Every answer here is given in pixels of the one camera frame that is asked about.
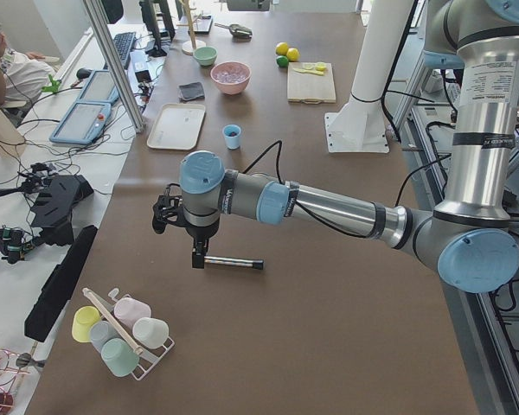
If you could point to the yellow lemon far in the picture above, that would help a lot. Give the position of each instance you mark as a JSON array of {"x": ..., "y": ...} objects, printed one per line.
[{"x": 282, "y": 48}]

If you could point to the cream rabbit tray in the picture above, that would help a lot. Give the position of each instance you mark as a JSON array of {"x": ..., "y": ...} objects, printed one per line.
[{"x": 177, "y": 127}]

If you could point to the blue teach pendant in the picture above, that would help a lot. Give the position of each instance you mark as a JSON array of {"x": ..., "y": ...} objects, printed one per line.
[
  {"x": 100, "y": 87},
  {"x": 82, "y": 123}
]

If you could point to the pile of clear ice cubes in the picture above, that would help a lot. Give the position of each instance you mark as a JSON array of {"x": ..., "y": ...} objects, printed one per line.
[{"x": 230, "y": 74}]

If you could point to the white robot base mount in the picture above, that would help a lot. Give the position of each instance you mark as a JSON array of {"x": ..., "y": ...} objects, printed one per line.
[{"x": 359, "y": 126}]

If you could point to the yellow lemon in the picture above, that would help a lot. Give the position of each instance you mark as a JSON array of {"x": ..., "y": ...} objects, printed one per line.
[
  {"x": 292, "y": 54},
  {"x": 282, "y": 48}
]

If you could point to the pink bowl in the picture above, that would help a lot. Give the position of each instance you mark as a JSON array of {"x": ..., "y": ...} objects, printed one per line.
[{"x": 231, "y": 89}]

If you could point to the green cup in rack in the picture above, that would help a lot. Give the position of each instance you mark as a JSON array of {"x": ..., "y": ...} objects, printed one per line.
[{"x": 119, "y": 357}]

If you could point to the seated person white shirt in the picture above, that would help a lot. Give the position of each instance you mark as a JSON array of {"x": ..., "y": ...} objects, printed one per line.
[{"x": 22, "y": 76}]

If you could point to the wooden cup stand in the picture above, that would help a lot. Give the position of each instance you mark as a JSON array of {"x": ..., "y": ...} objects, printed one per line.
[{"x": 190, "y": 46}]

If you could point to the white cup rack far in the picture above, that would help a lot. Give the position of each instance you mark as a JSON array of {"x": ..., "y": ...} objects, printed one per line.
[{"x": 148, "y": 358}]

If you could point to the green bowl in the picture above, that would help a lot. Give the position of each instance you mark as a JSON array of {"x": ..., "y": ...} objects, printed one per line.
[{"x": 205, "y": 56}]

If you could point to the grey cup in rack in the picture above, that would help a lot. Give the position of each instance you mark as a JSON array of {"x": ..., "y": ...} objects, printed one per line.
[{"x": 100, "y": 333}]

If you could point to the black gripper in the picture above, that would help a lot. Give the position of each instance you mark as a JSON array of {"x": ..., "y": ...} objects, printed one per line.
[{"x": 201, "y": 233}]

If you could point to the yellow cup in rack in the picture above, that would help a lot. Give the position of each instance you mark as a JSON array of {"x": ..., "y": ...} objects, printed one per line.
[{"x": 84, "y": 318}]

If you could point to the pink cup in rack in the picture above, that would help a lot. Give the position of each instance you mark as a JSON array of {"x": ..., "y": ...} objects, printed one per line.
[{"x": 128, "y": 310}]

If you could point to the grey folded cloth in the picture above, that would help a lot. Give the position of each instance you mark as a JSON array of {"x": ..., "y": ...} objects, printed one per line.
[{"x": 191, "y": 91}]

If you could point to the light blue cup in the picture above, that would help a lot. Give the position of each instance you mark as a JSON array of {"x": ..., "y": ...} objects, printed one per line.
[{"x": 232, "y": 143}]

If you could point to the yellow lemon near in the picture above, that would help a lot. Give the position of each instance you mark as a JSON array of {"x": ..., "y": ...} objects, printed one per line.
[{"x": 292, "y": 54}]

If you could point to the steel ice scoop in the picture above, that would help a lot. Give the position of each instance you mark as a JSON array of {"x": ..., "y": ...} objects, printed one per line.
[{"x": 237, "y": 31}]

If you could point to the yellow plastic knife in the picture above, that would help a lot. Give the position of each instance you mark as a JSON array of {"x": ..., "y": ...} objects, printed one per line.
[{"x": 308, "y": 71}]

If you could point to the wooden cutting board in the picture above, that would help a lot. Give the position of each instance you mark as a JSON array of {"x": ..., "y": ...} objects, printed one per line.
[{"x": 309, "y": 88}]

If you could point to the steel muddler black tip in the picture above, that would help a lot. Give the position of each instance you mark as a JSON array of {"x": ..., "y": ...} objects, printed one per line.
[{"x": 256, "y": 264}]

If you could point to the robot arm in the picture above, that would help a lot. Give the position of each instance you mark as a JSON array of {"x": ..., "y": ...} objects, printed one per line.
[{"x": 465, "y": 239}]

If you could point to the black keyboard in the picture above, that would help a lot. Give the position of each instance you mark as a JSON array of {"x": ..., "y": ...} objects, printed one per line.
[{"x": 124, "y": 42}]

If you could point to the green lime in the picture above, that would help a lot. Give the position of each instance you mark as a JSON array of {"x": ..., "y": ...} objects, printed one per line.
[{"x": 282, "y": 61}]

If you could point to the white cup in rack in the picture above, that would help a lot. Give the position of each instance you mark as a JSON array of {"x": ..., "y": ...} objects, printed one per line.
[{"x": 151, "y": 332}]

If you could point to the lemon half lower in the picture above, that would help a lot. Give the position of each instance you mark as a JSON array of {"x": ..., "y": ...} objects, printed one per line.
[{"x": 320, "y": 66}]

